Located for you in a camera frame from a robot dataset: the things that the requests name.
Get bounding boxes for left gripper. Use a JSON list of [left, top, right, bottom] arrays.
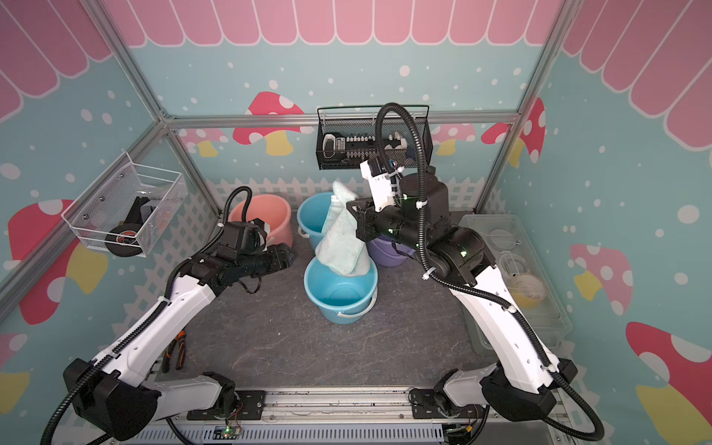
[[238, 243, 298, 278]]

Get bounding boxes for light green cloth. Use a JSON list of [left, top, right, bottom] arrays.
[[315, 181, 371, 277]]

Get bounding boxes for teal bucket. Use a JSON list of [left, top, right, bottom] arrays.
[[297, 192, 334, 250], [303, 258, 378, 324]]

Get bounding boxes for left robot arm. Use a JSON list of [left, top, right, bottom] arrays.
[[40, 208, 296, 444]]

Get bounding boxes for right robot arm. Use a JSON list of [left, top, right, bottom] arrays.
[[347, 102, 604, 441]]

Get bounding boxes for purple bucket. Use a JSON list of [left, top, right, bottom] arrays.
[[366, 237, 415, 267]]

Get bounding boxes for pink bucket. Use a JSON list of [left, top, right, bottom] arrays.
[[220, 194, 293, 253]]

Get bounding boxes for white power strip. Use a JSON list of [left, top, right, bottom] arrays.
[[316, 133, 408, 163]]

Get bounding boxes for black tape dispenser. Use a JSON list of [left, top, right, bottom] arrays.
[[105, 197, 149, 258]]

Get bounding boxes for clear plastic storage box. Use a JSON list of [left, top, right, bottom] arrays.
[[459, 214, 572, 352]]

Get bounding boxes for black wire wall basket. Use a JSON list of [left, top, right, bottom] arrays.
[[315, 106, 417, 170]]

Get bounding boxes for red handled pliers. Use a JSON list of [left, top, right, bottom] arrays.
[[161, 329, 187, 373]]

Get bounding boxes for white wire wall basket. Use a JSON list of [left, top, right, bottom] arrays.
[[62, 153, 188, 257]]

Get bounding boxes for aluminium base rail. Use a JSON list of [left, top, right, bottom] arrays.
[[130, 386, 574, 444]]

